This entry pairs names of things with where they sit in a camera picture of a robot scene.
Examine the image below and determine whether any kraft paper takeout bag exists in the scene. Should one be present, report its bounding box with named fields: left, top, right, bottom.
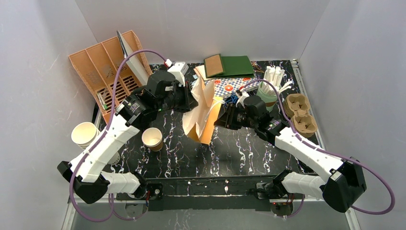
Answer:
left=182, top=77, right=225, bottom=145

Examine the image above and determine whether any stack of pulp cup carriers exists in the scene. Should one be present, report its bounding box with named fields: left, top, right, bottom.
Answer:
left=283, top=93, right=318, bottom=138

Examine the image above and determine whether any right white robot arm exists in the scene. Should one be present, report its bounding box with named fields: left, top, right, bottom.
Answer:
left=214, top=96, right=366, bottom=213

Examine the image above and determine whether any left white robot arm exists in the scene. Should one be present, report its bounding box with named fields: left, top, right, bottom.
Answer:
left=57, top=70, right=198, bottom=204

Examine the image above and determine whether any brown paper coffee cup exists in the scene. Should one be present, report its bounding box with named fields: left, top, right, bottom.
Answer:
left=142, top=127, right=163, bottom=151

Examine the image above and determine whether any green cup with straws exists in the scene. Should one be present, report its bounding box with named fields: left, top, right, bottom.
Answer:
left=256, top=66, right=294, bottom=112

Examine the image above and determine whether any blue checkered paper bag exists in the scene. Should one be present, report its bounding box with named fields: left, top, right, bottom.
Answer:
left=205, top=78, right=257, bottom=98

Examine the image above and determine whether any green paper bag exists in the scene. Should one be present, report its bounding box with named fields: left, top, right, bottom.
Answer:
left=203, top=54, right=255, bottom=78

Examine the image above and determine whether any white board in organizer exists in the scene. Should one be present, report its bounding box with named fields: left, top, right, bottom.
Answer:
left=116, top=31, right=149, bottom=85

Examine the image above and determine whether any green pen in organizer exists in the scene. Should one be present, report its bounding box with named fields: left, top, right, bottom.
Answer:
left=97, top=93, right=108, bottom=110

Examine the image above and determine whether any orange plastic desk organizer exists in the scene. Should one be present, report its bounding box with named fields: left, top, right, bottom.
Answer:
left=69, top=30, right=152, bottom=122

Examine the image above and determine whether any stack of white paper cups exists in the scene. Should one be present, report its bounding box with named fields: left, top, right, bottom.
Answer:
left=71, top=122, right=100, bottom=149

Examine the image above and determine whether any blue cord bag handle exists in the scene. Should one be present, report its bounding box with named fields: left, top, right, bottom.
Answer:
left=224, top=93, right=238, bottom=105

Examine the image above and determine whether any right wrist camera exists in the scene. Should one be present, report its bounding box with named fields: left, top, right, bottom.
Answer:
left=236, top=90, right=249, bottom=108

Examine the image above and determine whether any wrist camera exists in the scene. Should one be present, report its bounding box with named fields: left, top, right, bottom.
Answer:
left=236, top=90, right=249, bottom=108
left=168, top=62, right=189, bottom=86

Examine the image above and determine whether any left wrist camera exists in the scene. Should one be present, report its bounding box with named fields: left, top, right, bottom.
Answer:
left=168, top=62, right=189, bottom=86

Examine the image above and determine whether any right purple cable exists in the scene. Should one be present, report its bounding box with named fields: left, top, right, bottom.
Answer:
left=241, top=79, right=396, bottom=219

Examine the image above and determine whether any purple cable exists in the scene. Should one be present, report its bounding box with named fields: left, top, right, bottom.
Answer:
left=69, top=49, right=169, bottom=223
left=241, top=79, right=396, bottom=219

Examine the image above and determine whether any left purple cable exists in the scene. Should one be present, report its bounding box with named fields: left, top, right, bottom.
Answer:
left=69, top=49, right=169, bottom=223

